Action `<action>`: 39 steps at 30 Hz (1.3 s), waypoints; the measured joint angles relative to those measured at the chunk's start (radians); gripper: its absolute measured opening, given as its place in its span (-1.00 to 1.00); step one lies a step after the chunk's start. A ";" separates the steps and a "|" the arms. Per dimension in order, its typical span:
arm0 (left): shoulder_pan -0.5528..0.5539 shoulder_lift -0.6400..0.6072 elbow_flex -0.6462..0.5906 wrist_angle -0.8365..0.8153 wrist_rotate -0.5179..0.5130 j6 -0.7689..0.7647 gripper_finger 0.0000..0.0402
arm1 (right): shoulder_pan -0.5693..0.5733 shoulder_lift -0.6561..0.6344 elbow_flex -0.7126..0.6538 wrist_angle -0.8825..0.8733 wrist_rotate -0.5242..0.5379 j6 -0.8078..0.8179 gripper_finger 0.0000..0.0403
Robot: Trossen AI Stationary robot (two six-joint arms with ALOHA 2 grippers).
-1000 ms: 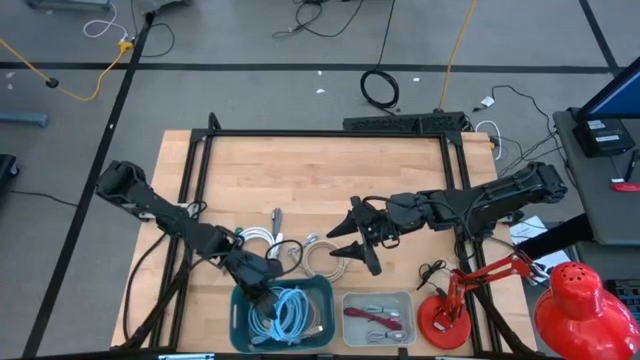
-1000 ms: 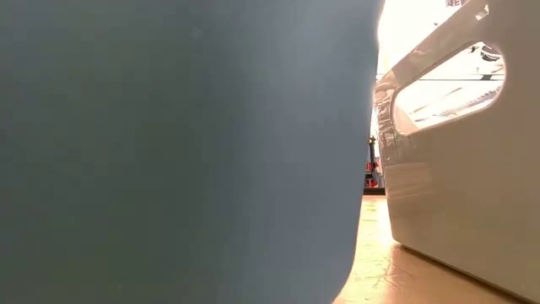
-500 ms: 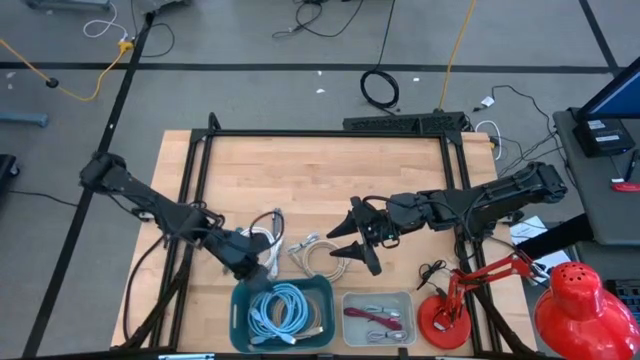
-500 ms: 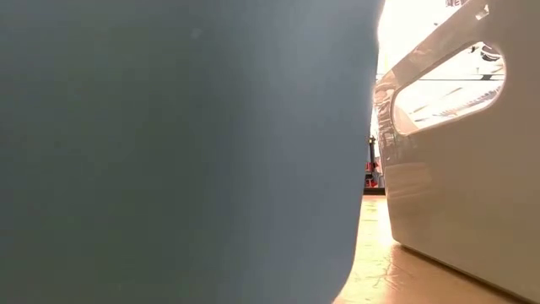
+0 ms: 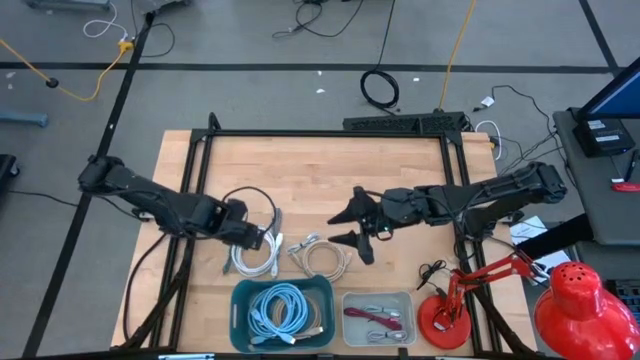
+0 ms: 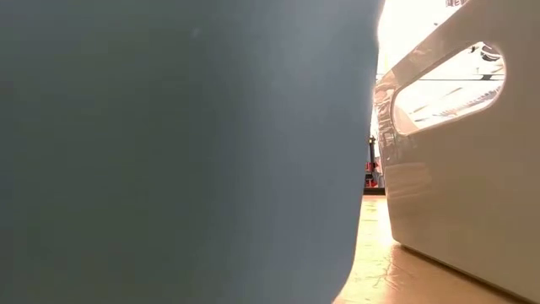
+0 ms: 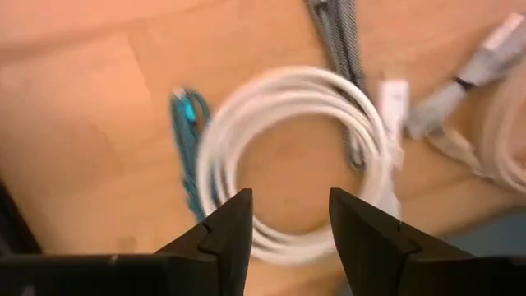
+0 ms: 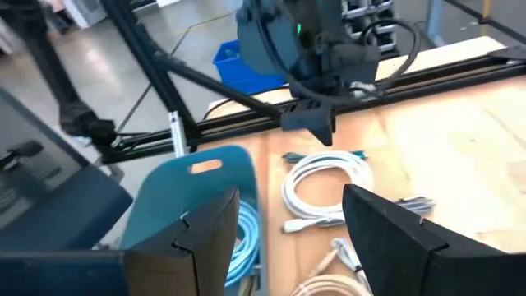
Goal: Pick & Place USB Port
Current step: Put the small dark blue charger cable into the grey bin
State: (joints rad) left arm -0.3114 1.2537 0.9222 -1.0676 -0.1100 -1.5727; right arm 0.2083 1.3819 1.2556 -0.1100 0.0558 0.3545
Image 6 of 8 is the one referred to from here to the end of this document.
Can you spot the black stand with red parts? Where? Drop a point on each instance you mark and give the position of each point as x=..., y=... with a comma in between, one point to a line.
x=372, y=148

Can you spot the teal plastic bin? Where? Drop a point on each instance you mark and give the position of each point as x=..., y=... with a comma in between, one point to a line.
x=169, y=148

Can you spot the light grey plastic bin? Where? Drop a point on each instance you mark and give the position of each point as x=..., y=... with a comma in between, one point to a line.
x=464, y=190

